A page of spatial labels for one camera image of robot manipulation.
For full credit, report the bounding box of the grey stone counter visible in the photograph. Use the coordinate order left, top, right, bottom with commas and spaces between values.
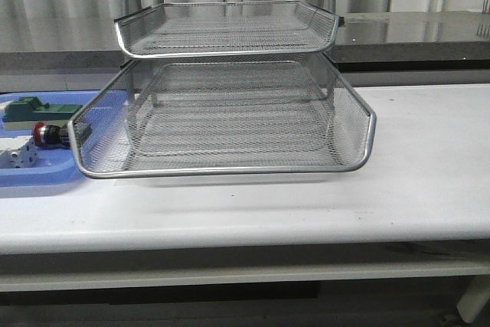
1, 11, 489, 72

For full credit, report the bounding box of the blue plastic tray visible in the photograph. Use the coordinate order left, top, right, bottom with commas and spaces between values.
0, 90, 127, 188

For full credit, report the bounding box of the white circuit breaker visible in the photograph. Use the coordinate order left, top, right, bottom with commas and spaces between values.
1, 136, 38, 168

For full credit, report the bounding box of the silver mesh tray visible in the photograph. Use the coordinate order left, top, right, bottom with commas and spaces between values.
114, 0, 340, 59
68, 54, 376, 178

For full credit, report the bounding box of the red emergency stop button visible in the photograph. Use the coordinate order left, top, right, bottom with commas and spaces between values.
31, 122, 77, 149

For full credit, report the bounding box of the green and beige switch block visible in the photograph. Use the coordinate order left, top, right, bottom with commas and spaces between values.
2, 96, 82, 131

